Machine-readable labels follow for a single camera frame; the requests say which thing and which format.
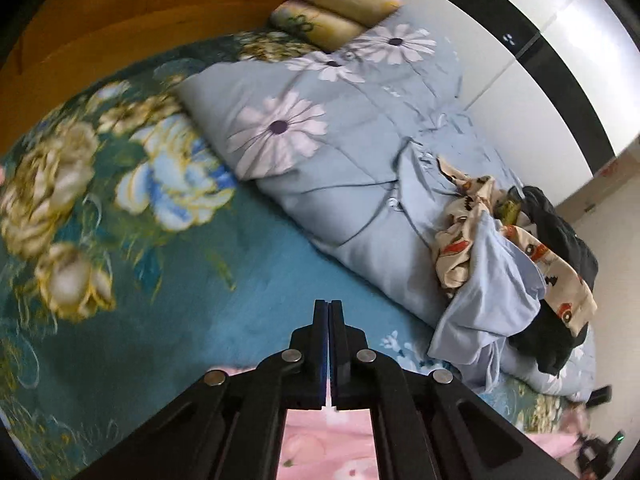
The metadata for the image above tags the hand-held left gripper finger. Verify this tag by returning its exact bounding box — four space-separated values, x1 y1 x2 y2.
75 299 329 480
329 299 577 480

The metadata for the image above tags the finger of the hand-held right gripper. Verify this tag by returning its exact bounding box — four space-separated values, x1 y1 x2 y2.
586 385 614 412

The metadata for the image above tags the pink printed garment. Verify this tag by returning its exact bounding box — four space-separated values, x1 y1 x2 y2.
209 364 588 480

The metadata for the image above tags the light blue garment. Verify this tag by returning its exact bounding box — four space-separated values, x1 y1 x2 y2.
428 211 547 393

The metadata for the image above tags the black garment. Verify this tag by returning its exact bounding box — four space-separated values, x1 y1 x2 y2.
509 186 599 377

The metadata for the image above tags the beige cartoon print garment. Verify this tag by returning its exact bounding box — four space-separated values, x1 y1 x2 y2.
431 156 598 337

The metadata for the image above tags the teal floral blanket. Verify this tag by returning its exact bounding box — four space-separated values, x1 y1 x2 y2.
0 30 581 480

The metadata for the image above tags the light blue daisy quilt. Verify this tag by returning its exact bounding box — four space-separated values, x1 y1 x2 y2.
175 5 598 403

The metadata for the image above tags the olive green patterned cloth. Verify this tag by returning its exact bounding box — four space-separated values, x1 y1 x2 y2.
497 186 526 226

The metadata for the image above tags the cardboard box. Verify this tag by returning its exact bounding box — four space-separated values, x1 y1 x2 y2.
555 144 640 223

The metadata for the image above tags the yellow floral pillow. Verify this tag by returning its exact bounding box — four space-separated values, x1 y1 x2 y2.
269 0 367 54

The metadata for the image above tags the white wardrobe with black trim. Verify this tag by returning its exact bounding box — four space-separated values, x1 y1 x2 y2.
348 0 640 196

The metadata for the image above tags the wooden headboard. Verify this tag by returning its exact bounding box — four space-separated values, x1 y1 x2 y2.
0 0 359 157

